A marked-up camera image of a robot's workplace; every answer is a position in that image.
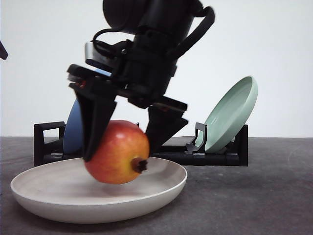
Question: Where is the light green plate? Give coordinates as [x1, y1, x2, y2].
[196, 76, 258, 153]

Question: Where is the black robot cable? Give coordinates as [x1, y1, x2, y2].
[91, 7, 215, 59]

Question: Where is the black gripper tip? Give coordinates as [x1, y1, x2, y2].
[0, 41, 8, 60]

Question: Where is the white plate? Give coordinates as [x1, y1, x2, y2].
[10, 157, 187, 224]

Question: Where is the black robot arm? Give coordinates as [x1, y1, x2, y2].
[67, 0, 196, 160]

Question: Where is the red yellow pomegranate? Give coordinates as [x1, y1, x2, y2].
[84, 119, 150, 184]

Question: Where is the blue plate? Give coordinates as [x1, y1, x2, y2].
[63, 98, 83, 155]

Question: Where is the black plastic dish rack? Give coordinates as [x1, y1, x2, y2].
[34, 121, 248, 167]

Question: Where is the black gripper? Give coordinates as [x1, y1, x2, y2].
[68, 28, 188, 162]

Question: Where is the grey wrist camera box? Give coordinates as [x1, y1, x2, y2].
[85, 40, 116, 76]

